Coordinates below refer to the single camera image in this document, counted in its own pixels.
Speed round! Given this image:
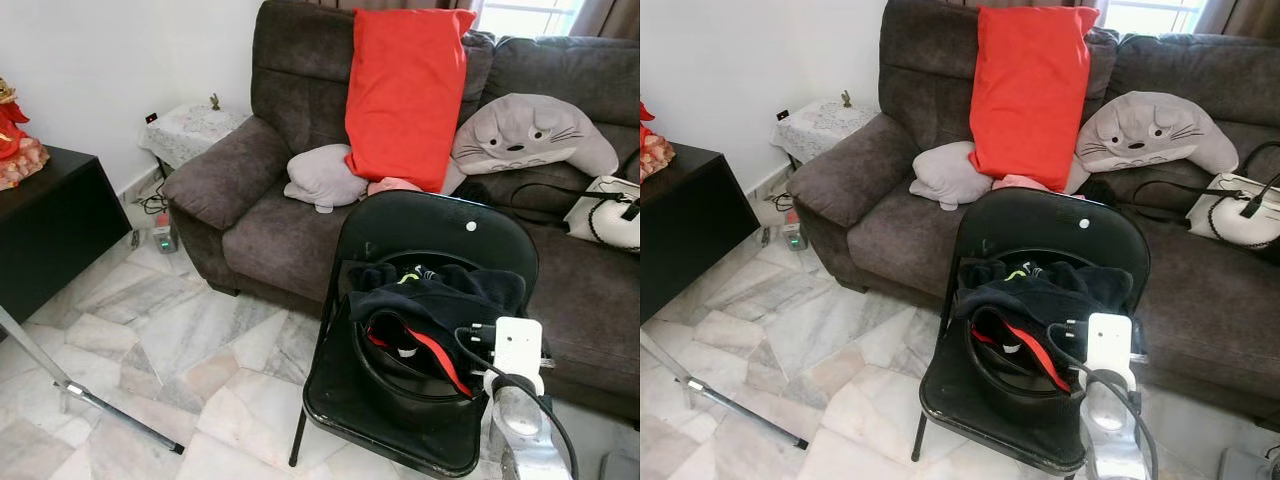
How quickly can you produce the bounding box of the white handbag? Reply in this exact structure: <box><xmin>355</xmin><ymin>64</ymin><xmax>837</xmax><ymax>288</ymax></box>
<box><xmin>1187</xmin><ymin>172</ymin><xmax>1280</xmax><ymax>249</ymax></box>
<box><xmin>563</xmin><ymin>175</ymin><xmax>641</xmax><ymax>251</ymax></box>

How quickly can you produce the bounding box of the black TV console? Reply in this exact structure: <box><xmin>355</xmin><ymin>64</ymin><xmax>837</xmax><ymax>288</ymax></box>
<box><xmin>640</xmin><ymin>143</ymin><xmax>761</xmax><ymax>326</ymax></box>
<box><xmin>0</xmin><ymin>145</ymin><xmax>133</xmax><ymax>326</ymax></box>

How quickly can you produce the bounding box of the red figurine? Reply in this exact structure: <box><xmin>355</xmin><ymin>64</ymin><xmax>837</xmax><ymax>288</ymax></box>
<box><xmin>640</xmin><ymin>100</ymin><xmax>676</xmax><ymax>181</ymax></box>
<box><xmin>0</xmin><ymin>78</ymin><xmax>49</xmax><ymax>191</ymax></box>

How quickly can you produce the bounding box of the grey Totoro cushion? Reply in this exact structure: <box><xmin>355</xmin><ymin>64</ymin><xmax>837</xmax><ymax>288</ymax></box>
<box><xmin>450</xmin><ymin>93</ymin><xmax>621</xmax><ymax>179</ymax></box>
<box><xmin>1075</xmin><ymin>90</ymin><xmax>1241</xmax><ymax>179</ymax></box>

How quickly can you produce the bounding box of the silver metal clothes rack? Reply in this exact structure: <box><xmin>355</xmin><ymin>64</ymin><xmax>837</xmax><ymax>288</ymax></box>
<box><xmin>0</xmin><ymin>305</ymin><xmax>186</xmax><ymax>456</ymax></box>
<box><xmin>640</xmin><ymin>330</ymin><xmax>809</xmax><ymax>451</ymax></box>

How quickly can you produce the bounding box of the black folding chair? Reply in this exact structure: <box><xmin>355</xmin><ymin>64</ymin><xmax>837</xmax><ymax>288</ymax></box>
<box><xmin>910</xmin><ymin>187</ymin><xmax>1151</xmax><ymax>476</ymax></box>
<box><xmin>288</xmin><ymin>190</ymin><xmax>546</xmax><ymax>479</ymax></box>

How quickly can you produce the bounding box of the side table with lace cloth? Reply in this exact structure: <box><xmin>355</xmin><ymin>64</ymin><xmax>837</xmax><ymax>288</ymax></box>
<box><xmin>770</xmin><ymin>97</ymin><xmax>881</xmax><ymax>166</ymax></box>
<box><xmin>138</xmin><ymin>100</ymin><xmax>251</xmax><ymax>169</ymax></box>

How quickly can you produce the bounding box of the brown curtain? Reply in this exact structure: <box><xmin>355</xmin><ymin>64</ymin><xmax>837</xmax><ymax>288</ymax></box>
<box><xmin>570</xmin><ymin>0</ymin><xmax>641</xmax><ymax>39</ymax></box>
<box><xmin>1195</xmin><ymin>0</ymin><xmax>1280</xmax><ymax>39</ymax></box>

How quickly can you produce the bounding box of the black garment with red trim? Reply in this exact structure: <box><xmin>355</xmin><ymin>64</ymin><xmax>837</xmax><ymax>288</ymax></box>
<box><xmin>985</xmin><ymin>308</ymin><xmax>1076</xmax><ymax>393</ymax></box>
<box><xmin>365</xmin><ymin>310</ymin><xmax>476</xmax><ymax>396</ymax></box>

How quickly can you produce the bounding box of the bright window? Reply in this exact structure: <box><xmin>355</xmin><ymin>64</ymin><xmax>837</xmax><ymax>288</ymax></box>
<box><xmin>1100</xmin><ymin>0</ymin><xmax>1211</xmax><ymax>36</ymax></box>
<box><xmin>470</xmin><ymin>0</ymin><xmax>586</xmax><ymax>39</ymax></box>

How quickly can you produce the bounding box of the dark grey fabric sofa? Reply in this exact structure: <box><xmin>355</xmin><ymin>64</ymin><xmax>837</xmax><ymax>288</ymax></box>
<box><xmin>788</xmin><ymin>0</ymin><xmax>1280</xmax><ymax>426</ymax></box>
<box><xmin>163</xmin><ymin>0</ymin><xmax>641</xmax><ymax>421</ymax></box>

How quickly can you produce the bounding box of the red pillow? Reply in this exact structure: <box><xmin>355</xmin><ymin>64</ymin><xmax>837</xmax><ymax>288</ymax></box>
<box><xmin>968</xmin><ymin>5</ymin><xmax>1101</xmax><ymax>193</ymax></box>
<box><xmin>345</xmin><ymin>8</ymin><xmax>478</xmax><ymax>193</ymax></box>

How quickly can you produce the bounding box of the black round basket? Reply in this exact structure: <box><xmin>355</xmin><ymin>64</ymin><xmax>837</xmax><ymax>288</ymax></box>
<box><xmin>350</xmin><ymin>250</ymin><xmax>511</xmax><ymax>401</ymax></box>
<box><xmin>965</xmin><ymin>248</ymin><xmax>1131</xmax><ymax>396</ymax></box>

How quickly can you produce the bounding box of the small light grey cushion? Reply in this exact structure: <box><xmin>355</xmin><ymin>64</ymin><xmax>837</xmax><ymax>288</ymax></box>
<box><xmin>283</xmin><ymin>143</ymin><xmax>369</xmax><ymax>214</ymax></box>
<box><xmin>908</xmin><ymin>140</ymin><xmax>993</xmax><ymax>211</ymax></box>

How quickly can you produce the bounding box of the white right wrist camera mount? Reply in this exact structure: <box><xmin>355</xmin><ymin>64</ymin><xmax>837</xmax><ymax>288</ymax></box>
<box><xmin>493</xmin><ymin>318</ymin><xmax>544</xmax><ymax>381</ymax></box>
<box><xmin>1085</xmin><ymin>313</ymin><xmax>1134</xmax><ymax>381</ymax></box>

